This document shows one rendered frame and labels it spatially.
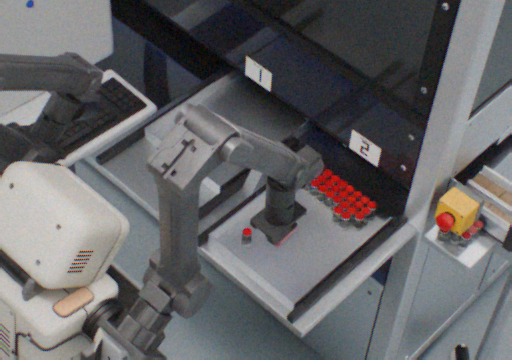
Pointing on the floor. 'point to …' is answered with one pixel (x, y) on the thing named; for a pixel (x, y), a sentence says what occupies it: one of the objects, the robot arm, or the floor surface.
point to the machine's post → (439, 151)
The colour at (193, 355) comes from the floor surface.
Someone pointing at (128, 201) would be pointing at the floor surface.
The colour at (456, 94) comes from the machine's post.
